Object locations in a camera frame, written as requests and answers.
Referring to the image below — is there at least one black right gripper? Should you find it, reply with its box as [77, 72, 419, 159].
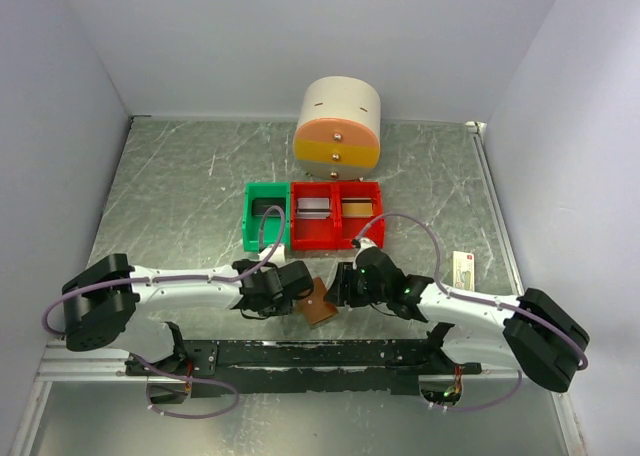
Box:
[324, 261, 389, 307]

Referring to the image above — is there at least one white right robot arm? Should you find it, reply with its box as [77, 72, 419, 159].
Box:
[326, 246, 590, 393]

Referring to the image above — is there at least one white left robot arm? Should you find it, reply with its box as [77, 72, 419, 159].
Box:
[62, 254, 314, 375]

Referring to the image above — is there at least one gold card in bin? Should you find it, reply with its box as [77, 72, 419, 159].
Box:
[341, 198, 374, 219]

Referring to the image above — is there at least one black card in bin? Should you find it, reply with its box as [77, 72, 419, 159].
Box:
[251, 197, 286, 218]

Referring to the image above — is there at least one white small card box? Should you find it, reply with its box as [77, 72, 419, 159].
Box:
[452, 251, 475, 291]

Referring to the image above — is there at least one silver card in bin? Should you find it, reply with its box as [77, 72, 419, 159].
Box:
[295, 198, 331, 220]

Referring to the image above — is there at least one green bin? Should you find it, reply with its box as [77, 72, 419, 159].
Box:
[242, 182, 291, 253]

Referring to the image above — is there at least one red bin middle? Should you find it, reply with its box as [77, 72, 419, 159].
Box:
[291, 182, 338, 251]

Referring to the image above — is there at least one red bin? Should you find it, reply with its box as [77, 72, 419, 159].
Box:
[291, 182, 338, 251]
[337, 181, 383, 250]

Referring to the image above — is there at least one red bin right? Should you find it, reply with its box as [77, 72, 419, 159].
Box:
[337, 181, 383, 250]

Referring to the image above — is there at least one white round drawer cabinet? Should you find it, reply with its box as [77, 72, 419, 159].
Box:
[293, 76, 381, 181]

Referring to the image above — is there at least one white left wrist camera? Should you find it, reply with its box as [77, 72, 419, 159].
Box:
[258, 243, 286, 266]

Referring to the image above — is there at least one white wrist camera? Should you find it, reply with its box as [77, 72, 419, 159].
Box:
[258, 243, 286, 266]
[351, 237, 377, 269]

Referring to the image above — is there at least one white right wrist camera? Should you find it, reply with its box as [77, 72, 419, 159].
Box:
[351, 237, 377, 269]

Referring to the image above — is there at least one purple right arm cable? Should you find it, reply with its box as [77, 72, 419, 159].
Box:
[352, 212, 590, 371]

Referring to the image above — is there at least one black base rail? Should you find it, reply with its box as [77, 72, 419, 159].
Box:
[124, 338, 484, 406]

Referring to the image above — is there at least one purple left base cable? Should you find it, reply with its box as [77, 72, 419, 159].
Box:
[127, 353, 240, 419]

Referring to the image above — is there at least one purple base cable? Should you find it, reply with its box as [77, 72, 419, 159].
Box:
[127, 353, 240, 419]
[428, 370, 524, 413]

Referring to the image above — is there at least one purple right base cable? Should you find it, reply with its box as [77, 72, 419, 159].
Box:
[428, 370, 524, 413]

